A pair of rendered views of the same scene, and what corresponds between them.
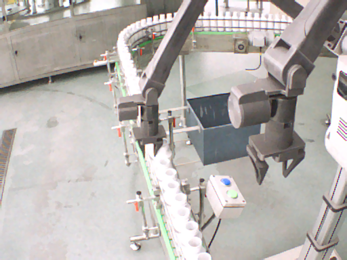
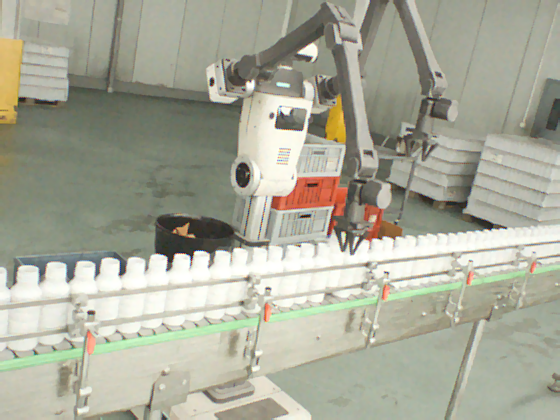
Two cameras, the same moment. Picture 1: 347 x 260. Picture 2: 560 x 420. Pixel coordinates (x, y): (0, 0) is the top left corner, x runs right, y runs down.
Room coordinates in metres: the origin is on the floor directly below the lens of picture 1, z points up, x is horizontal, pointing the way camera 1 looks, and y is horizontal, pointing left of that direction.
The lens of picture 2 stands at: (2.00, 1.41, 1.66)
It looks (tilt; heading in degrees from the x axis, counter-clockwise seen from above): 15 degrees down; 238
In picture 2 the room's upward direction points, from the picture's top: 12 degrees clockwise
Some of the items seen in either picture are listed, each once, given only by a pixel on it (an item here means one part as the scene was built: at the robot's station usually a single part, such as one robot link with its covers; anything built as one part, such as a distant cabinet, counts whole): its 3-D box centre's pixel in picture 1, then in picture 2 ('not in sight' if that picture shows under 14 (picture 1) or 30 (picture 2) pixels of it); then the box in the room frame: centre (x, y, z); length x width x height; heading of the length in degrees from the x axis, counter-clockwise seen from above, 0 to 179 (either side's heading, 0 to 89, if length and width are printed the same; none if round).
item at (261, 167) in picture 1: (267, 164); (423, 147); (0.52, -0.18, 1.44); 0.07 x 0.07 x 0.09; 12
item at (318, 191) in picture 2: not in sight; (289, 184); (-0.24, -2.20, 0.78); 0.61 x 0.41 x 0.22; 18
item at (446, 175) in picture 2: not in sight; (444, 165); (-4.67, -5.20, 0.50); 1.23 x 1.05 x 1.00; 10
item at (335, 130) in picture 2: not in sight; (339, 122); (-4.84, -8.31, 0.55); 0.40 x 0.40 x 1.10; 12
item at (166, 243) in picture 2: not in sight; (187, 278); (0.65, -1.63, 0.32); 0.45 x 0.45 x 0.64
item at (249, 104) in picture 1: (265, 91); (441, 100); (0.51, -0.16, 1.60); 0.12 x 0.09 x 0.12; 102
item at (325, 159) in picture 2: not in sight; (295, 153); (-0.24, -2.19, 1.00); 0.61 x 0.41 x 0.22; 19
